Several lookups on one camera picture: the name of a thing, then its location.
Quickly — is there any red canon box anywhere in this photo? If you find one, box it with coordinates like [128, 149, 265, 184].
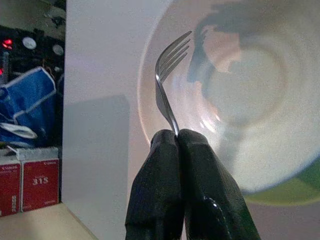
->
[20, 146, 61, 213]
[0, 159, 22, 218]

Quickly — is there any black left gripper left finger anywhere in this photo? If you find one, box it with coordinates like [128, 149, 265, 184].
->
[124, 129, 185, 240]

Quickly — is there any silver metal fork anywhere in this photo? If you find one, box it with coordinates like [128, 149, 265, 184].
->
[154, 30, 193, 137]

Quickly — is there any blue bag with white trim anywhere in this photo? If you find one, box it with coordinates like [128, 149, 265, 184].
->
[0, 65, 58, 149]

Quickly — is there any white plate with green rim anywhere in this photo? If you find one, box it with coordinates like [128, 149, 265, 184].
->
[136, 0, 320, 207]

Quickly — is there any black appliance with red lights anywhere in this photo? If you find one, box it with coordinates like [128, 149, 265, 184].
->
[0, 23, 66, 83]

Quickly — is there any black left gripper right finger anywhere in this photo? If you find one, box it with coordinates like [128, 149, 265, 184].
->
[177, 128, 262, 240]

